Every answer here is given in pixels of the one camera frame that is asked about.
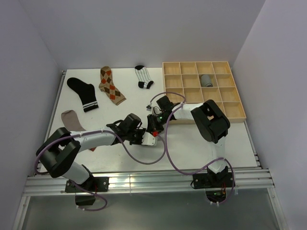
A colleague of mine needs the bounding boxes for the black box under rail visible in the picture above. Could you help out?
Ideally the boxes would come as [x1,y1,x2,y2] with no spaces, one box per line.
[75,195,95,207]

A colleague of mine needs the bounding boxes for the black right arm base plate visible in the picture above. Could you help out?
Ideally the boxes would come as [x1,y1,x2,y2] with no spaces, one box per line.
[192,172,234,189]

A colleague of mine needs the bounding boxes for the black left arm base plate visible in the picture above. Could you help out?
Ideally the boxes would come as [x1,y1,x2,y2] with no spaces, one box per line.
[65,177,109,193]

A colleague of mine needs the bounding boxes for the black sock white stripes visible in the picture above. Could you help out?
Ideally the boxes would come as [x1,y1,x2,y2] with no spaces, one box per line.
[67,78,99,113]

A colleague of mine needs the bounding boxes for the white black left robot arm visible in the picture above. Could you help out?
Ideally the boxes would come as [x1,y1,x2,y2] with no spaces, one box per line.
[35,114,156,191]

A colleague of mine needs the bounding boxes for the white sock black toe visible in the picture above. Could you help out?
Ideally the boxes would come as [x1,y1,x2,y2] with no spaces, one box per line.
[134,65,154,89]

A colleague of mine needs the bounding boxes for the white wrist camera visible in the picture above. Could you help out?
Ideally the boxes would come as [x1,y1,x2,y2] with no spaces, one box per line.
[141,132,157,146]
[146,103,157,115]

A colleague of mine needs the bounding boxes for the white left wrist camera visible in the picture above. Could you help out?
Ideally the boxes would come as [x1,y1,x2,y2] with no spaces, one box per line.
[141,132,157,146]

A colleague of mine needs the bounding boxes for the aluminium table edge rail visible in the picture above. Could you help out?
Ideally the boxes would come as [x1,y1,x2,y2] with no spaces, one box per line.
[22,168,275,196]

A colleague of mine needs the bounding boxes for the wooden compartment tray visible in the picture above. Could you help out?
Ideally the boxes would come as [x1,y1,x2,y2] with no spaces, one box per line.
[163,61,246,123]

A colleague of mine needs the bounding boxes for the grey sock with black stripes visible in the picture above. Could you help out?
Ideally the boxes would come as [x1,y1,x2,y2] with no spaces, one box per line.
[200,74,213,87]

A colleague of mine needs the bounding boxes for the taupe sock red stripes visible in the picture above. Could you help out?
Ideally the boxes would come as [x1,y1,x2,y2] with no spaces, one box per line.
[60,110,96,152]

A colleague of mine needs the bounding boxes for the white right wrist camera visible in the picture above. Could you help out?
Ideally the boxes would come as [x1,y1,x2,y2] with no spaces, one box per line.
[146,103,157,115]

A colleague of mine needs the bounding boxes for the brown orange argyle sock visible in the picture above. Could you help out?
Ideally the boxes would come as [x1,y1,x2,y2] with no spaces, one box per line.
[98,66,126,105]

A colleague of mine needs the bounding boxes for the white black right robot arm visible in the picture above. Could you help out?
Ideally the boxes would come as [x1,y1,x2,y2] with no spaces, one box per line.
[147,96,230,159]

